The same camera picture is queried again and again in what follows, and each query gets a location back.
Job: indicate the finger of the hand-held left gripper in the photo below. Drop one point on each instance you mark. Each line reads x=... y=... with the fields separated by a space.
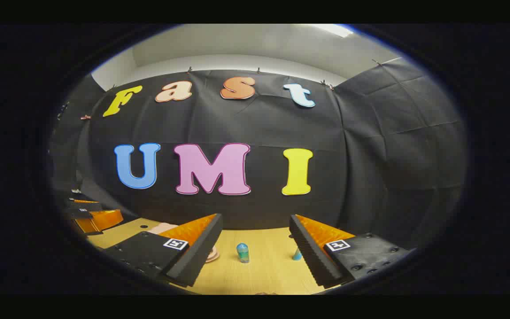
x=102 y=220
x=78 y=197

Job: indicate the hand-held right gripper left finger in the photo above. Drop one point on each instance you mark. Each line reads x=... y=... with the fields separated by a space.
x=202 y=252

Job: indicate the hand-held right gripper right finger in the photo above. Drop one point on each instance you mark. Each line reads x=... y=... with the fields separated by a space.
x=312 y=252

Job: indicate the light blue tube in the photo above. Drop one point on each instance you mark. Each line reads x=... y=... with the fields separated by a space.
x=297 y=255

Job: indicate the blue green bottle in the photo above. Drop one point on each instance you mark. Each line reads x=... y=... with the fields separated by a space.
x=242 y=253

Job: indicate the black backdrop cloth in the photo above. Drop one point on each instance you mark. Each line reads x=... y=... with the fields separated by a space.
x=259 y=124

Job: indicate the long ceiling light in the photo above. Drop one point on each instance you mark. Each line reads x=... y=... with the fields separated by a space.
x=334 y=30

